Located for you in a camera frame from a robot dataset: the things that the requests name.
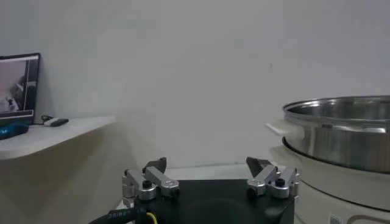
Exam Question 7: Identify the white electric cooker base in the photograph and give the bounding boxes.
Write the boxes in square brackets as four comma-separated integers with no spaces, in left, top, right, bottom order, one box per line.
[268,145,390,224]

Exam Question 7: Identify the blue computer mouse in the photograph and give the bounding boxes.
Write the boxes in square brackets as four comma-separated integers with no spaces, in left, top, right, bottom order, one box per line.
[0,122,30,141]

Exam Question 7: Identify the steel steamer basket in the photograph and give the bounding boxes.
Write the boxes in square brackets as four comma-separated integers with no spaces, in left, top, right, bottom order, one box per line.
[264,95,390,175]

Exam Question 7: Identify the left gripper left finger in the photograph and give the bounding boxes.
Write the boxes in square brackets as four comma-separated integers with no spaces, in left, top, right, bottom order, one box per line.
[121,156,180,208]

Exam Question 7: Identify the black laptop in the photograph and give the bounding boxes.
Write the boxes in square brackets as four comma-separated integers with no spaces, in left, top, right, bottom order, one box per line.
[0,52,41,126]

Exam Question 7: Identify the white side table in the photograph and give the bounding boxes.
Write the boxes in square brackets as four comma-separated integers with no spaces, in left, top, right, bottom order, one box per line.
[0,115,116,161]

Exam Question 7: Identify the small black white dongle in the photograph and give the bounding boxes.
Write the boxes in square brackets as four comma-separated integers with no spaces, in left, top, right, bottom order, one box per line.
[43,117,69,128]

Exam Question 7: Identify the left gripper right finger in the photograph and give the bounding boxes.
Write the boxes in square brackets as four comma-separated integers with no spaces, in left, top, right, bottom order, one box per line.
[246,156,300,200]

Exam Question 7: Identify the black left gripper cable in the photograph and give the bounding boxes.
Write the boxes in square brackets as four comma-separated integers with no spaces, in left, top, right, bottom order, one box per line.
[88,208,147,224]

